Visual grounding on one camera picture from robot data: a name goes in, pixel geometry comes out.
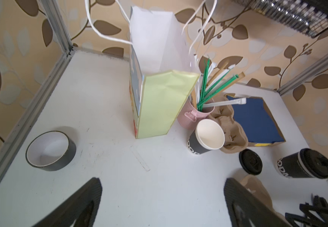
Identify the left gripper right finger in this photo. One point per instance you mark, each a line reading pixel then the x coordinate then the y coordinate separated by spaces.
pixel 245 210

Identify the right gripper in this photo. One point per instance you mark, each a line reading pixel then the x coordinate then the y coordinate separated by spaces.
pixel 315 215

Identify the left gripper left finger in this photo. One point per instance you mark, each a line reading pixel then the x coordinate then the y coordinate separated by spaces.
pixel 79 210

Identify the black plastic cup lid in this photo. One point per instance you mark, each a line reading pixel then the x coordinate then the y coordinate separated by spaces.
pixel 250 162

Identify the black paper coffee cup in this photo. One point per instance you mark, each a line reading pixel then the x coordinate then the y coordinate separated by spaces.
pixel 306 163

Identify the brown pulp cup carrier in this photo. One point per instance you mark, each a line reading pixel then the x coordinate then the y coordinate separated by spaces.
pixel 235 136

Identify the white green paper bag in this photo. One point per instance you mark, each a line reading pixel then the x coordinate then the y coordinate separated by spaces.
pixel 163 70

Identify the grey tape roll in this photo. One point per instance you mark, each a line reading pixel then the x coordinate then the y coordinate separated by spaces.
pixel 51 151

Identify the remaining black paper cup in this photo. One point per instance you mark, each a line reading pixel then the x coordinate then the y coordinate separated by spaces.
pixel 207 136

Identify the white wrapped straw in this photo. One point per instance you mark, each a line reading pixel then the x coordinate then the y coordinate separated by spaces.
pixel 238 101

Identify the pink straw holder cup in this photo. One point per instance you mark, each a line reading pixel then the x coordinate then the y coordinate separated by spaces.
pixel 189 116

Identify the back wire basket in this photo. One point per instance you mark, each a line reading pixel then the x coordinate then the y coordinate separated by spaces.
pixel 309 18

